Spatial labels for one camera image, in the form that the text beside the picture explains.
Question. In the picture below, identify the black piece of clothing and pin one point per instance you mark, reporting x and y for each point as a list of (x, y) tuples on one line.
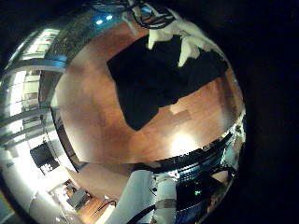
[(155, 84)]

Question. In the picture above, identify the black computer box with lights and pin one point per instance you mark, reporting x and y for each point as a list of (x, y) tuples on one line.
[(196, 193)]

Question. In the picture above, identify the black monitor screen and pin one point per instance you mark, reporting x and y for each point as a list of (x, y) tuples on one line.
[(44, 155)]

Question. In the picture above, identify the grey office chair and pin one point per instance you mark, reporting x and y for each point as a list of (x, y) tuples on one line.
[(77, 199)]

